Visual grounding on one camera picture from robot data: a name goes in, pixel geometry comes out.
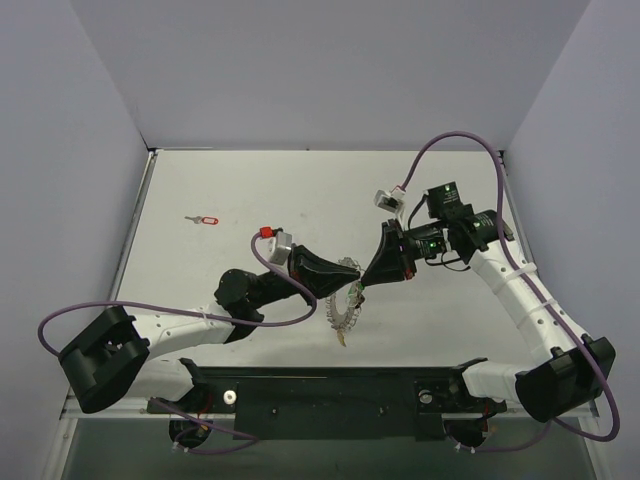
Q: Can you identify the silver metal keyring disc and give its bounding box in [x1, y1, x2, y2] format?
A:
[325, 280, 365, 336]

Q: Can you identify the key with yellow tag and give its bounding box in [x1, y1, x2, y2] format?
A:
[336, 330, 346, 347]

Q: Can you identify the key with green tag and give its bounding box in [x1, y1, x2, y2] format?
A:
[349, 283, 364, 295]

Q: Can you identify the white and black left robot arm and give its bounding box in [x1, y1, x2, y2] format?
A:
[56, 245, 360, 413]

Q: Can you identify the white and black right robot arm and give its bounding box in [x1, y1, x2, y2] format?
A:
[361, 182, 616, 423]

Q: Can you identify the key with red tag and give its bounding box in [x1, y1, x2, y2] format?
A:
[184, 216, 219, 226]

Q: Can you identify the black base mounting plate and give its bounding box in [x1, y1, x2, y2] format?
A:
[172, 361, 507, 441]

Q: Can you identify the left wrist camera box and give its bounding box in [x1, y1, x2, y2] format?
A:
[260, 227, 293, 266]

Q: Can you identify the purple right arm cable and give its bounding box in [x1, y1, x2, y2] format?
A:
[399, 131, 621, 454]

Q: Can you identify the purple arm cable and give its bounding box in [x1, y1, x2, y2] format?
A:
[399, 131, 621, 454]
[38, 234, 319, 455]

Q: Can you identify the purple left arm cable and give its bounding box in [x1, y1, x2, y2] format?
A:
[38, 234, 319, 455]

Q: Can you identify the aluminium frame rail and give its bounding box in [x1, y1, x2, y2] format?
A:
[59, 395, 152, 420]

